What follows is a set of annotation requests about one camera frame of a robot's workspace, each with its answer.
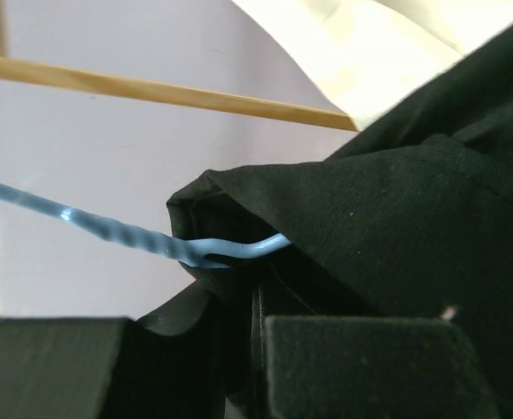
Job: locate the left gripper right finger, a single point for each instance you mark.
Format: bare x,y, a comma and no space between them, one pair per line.
306,365

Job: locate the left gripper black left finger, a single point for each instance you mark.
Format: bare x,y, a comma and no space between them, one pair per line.
163,365

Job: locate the light blue hanger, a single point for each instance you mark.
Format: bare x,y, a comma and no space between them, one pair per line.
194,252

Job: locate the black shirt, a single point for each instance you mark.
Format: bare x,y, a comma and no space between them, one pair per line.
412,215

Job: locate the front white shirt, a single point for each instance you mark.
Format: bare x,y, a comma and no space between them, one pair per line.
366,56

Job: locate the wooden rack crossbar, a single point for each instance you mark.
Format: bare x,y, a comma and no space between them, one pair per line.
137,89

